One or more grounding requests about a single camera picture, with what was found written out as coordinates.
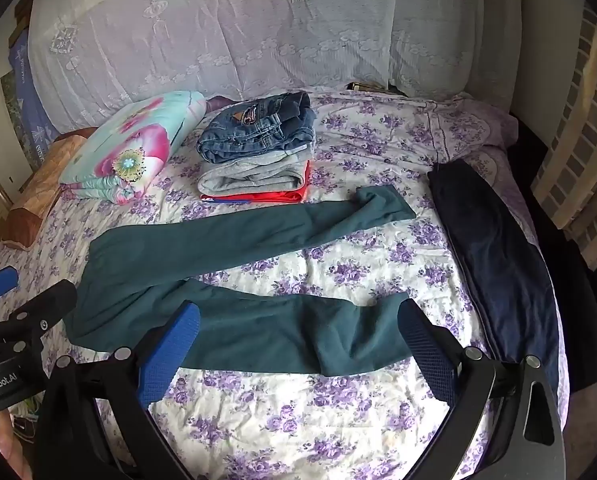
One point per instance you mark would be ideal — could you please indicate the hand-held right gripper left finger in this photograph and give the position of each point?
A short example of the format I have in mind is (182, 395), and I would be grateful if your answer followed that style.
(178, 345)

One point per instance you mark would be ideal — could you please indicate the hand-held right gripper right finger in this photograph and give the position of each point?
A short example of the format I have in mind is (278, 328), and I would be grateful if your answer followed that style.
(423, 355)

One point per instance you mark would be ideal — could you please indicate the teal pants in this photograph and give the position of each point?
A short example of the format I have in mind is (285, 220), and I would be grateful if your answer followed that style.
(143, 260)

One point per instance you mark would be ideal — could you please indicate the navy pants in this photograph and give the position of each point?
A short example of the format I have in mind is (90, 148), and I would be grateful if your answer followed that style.
(498, 260)

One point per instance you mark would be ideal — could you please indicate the person's left hand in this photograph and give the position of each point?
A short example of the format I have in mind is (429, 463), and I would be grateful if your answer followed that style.
(11, 452)

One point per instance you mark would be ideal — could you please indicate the brown cushion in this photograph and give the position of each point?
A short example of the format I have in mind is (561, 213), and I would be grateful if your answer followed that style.
(33, 195)

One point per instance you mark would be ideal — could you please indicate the purple floral bedsheet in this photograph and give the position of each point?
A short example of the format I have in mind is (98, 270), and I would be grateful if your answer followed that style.
(328, 270)

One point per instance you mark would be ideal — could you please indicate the folded red garment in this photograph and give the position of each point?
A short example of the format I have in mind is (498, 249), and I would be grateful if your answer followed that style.
(278, 195)

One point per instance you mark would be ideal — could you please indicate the green landscape poster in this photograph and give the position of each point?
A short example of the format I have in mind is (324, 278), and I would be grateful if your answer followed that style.
(9, 105)

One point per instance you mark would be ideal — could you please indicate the folded grey garment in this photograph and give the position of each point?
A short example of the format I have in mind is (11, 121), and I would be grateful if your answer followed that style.
(248, 175)

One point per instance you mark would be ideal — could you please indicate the blue poster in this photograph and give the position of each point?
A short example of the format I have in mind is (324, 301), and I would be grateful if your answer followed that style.
(26, 100)

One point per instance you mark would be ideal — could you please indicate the folded floral quilt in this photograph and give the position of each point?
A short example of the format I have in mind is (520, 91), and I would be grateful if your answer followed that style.
(143, 135)

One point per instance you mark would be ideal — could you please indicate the folded blue jeans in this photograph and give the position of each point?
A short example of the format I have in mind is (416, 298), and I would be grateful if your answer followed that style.
(248, 135)

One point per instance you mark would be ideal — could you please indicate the purple lace-edged pillow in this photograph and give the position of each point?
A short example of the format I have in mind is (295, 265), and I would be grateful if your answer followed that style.
(473, 120)

